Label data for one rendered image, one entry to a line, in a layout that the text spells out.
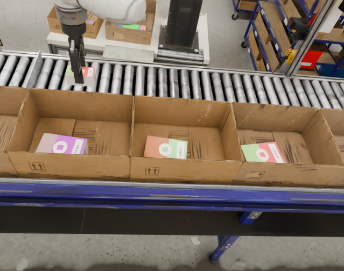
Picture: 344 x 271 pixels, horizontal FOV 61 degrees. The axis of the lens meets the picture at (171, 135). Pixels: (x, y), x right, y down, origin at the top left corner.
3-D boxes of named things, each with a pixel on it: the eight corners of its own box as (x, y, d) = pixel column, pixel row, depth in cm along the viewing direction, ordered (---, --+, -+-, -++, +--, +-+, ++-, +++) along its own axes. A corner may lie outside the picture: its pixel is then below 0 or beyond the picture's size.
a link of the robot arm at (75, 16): (50, 7, 82) (54, 26, 87) (83, 11, 84) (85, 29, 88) (57, -9, 88) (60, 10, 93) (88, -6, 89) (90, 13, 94)
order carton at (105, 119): (133, 122, 129) (134, 94, 115) (130, 182, 111) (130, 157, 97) (39, 116, 124) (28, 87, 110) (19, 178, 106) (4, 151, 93)
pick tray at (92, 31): (109, 8, 206) (108, -7, 198) (95, 39, 182) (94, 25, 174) (68, 1, 204) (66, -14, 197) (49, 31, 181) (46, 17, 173)
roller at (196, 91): (197, 74, 182) (198, 68, 178) (206, 142, 150) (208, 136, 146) (189, 73, 181) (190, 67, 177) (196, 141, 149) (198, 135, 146)
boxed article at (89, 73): (69, 75, 111) (67, 65, 107) (96, 77, 112) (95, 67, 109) (67, 84, 108) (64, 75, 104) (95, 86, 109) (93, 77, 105)
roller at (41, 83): (55, 63, 172) (54, 56, 168) (32, 133, 140) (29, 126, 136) (46, 62, 171) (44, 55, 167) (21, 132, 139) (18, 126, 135)
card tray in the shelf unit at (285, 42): (275, 30, 257) (280, 19, 249) (308, 34, 260) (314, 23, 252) (286, 59, 232) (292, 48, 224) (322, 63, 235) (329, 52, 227)
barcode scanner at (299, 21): (280, 30, 170) (291, 14, 162) (298, 35, 173) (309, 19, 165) (283, 37, 166) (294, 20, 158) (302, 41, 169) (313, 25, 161)
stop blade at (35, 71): (43, 63, 168) (40, 50, 161) (21, 125, 140) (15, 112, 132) (42, 63, 168) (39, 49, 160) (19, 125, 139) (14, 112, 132)
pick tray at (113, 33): (155, 13, 209) (156, 0, 201) (150, 45, 185) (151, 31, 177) (116, 7, 207) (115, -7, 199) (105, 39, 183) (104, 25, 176)
